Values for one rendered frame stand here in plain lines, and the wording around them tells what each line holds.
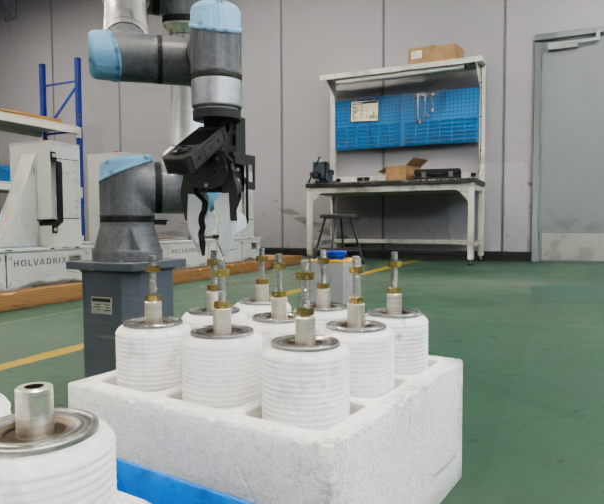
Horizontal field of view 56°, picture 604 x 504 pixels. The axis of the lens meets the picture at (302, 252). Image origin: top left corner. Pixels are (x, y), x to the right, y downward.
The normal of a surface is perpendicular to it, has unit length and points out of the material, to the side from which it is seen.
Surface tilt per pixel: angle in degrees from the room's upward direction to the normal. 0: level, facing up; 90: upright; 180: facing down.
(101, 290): 90
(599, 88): 90
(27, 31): 90
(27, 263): 90
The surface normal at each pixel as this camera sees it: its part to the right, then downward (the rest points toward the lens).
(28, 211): 0.90, 0.02
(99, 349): -0.43, 0.05
